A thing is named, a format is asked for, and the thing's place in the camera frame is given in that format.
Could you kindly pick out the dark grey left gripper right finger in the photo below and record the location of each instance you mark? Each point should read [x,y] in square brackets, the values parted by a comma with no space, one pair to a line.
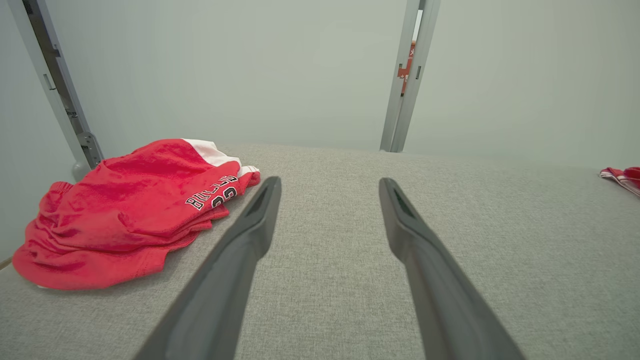
[440,300]

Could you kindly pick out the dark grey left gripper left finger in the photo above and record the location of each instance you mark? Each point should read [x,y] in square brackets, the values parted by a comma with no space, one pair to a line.
[220,290]

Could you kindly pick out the red basketball jersey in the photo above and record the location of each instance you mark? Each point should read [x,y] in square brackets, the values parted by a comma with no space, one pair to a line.
[125,215]

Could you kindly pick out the red jersey with striped trim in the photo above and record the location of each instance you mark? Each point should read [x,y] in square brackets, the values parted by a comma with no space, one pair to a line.
[627,176]

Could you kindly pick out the grey double metal post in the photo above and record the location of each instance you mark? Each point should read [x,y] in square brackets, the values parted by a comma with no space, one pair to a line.
[395,125]

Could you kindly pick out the red wall sign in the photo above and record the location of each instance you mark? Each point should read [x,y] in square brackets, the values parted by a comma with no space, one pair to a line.
[409,65]

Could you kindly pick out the grey metal post with hinge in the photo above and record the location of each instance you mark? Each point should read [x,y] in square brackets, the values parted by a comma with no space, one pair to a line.
[65,100]

